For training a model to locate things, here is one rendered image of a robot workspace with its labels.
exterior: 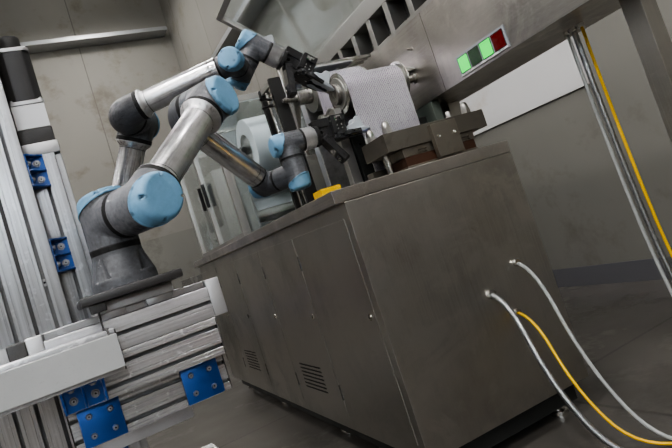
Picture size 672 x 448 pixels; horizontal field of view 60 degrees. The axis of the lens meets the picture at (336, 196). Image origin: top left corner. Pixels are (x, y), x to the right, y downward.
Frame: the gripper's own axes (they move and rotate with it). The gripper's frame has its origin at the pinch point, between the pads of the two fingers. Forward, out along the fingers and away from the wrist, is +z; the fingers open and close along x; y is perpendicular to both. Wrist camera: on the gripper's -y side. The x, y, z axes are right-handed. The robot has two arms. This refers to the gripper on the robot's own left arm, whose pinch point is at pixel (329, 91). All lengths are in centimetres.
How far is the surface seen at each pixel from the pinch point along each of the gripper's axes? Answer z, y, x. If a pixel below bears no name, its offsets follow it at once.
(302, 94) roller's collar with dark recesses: -4.3, 5.8, 23.5
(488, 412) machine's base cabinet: 72, -85, -30
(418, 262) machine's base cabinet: 37, -52, -30
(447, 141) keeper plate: 36.3, -10.2, -26.2
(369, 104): 14.1, 0.3, -4.5
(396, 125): 26.1, -2.1, -4.5
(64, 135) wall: -191, 130, 761
